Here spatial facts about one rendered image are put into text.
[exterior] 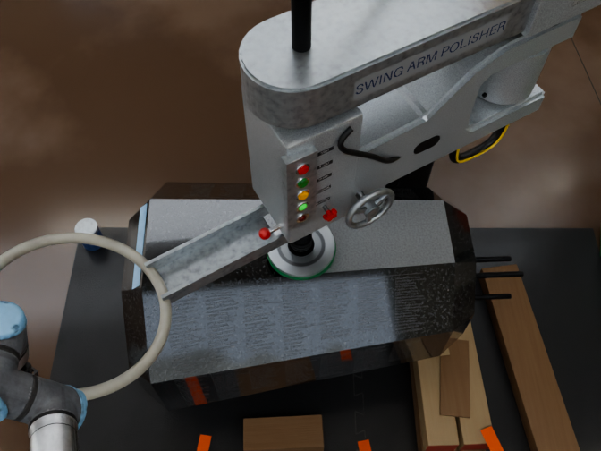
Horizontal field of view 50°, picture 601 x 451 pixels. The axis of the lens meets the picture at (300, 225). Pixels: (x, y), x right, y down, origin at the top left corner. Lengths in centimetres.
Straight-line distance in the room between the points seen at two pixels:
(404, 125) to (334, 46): 36
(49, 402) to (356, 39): 94
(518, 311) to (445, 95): 144
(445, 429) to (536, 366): 51
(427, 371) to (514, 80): 121
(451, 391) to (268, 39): 161
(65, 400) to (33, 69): 279
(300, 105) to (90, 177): 216
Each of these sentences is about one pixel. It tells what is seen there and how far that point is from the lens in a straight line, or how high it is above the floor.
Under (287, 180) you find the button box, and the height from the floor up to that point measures 144.
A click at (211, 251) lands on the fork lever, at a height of 103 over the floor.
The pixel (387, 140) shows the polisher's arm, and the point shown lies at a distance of 161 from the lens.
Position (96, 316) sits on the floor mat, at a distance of 295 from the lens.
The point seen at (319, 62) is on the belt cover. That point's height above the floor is 167.
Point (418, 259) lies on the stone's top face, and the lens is 207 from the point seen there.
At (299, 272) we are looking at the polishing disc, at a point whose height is 85.
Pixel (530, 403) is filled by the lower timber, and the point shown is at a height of 9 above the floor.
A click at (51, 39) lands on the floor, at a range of 408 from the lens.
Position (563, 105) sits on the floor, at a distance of 376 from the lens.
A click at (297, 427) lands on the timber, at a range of 254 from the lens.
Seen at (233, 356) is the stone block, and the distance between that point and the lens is 212.
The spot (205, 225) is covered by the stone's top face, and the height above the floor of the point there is 80.
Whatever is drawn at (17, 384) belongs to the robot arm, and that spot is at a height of 141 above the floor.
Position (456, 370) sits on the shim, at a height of 22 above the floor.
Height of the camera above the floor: 261
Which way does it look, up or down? 59 degrees down
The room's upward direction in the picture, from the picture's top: straight up
